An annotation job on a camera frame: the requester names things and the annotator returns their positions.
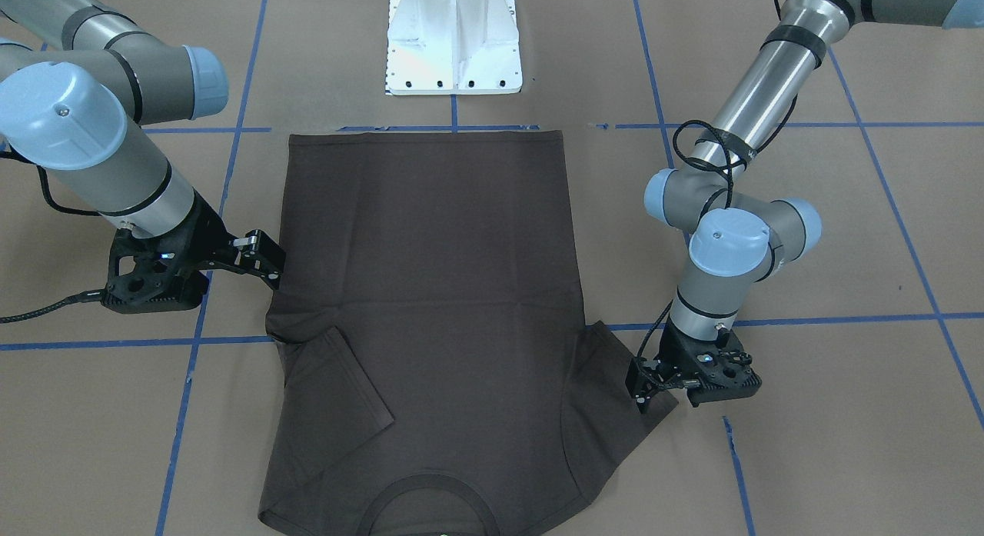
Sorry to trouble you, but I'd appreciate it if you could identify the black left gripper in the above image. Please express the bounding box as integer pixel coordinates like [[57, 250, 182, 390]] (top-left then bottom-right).
[[625, 320, 745, 414]]

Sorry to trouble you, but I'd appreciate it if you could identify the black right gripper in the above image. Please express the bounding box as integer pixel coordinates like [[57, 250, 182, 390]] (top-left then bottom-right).
[[168, 193, 286, 290]]

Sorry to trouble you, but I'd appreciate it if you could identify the dark brown t-shirt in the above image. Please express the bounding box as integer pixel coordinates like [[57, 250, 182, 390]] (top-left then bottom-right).
[[258, 131, 677, 535]]

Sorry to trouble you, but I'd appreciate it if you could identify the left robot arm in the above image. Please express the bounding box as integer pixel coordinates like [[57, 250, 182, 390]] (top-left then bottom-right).
[[626, 0, 982, 412]]

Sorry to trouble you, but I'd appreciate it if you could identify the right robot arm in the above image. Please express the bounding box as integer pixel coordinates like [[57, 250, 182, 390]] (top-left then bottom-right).
[[2, 0, 285, 288]]

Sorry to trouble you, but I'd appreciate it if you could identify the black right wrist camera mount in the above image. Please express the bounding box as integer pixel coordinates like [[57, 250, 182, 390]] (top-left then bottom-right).
[[101, 228, 210, 315]]

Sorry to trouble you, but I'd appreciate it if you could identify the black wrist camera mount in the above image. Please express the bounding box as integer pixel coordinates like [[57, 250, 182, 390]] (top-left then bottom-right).
[[101, 228, 210, 315], [681, 342, 763, 408]]

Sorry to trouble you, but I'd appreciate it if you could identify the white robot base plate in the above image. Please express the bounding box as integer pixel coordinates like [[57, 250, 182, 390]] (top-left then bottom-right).
[[384, 0, 524, 97]]

